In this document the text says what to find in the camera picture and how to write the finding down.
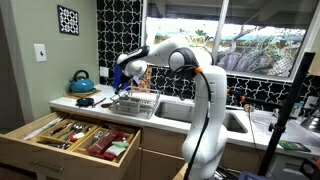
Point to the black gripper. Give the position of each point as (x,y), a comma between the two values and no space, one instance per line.
(125,80)

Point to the black spoon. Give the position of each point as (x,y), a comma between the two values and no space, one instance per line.
(85,102)

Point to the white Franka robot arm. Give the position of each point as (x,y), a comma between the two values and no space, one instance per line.
(210,100)

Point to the brown wooden spoon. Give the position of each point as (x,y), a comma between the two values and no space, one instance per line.
(106,105)

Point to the blue board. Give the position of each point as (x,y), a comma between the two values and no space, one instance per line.
(116,75)

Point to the metal table knife on counter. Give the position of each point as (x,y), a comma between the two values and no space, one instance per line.
(99,102)

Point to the wooden trivet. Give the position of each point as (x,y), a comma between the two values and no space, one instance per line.
(71,95)

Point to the green sponge cloth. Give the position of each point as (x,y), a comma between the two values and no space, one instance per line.
(120,144)

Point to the clear plastic box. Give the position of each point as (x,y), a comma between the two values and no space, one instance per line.
(100,143)

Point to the stainless steel sink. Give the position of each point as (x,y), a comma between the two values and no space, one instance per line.
(173,111)

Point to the white cloth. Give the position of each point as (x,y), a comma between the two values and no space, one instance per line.
(116,150)

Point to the bamboo cutlery organizer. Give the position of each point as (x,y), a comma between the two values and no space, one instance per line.
(83,146)

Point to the wooden base cabinet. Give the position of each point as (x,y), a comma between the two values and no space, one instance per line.
(160,156)

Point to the framed patterned tile picture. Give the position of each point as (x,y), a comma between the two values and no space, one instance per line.
(68,20)

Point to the long white box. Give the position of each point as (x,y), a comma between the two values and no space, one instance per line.
(41,129)

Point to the wooden workbench top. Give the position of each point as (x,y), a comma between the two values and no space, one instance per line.
(180,173)

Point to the light wooden kitchen drawer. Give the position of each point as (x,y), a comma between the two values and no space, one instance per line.
(20,150)

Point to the green notebook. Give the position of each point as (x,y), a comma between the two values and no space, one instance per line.
(294,146)

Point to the white wall outlet plate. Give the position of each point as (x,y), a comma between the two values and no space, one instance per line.
(104,71)

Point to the white light switch plate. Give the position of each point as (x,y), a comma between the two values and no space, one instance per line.
(40,52)

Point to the window with white frame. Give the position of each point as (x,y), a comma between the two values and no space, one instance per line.
(260,40)

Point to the black camera stand pole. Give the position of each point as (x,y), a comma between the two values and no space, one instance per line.
(286,110)

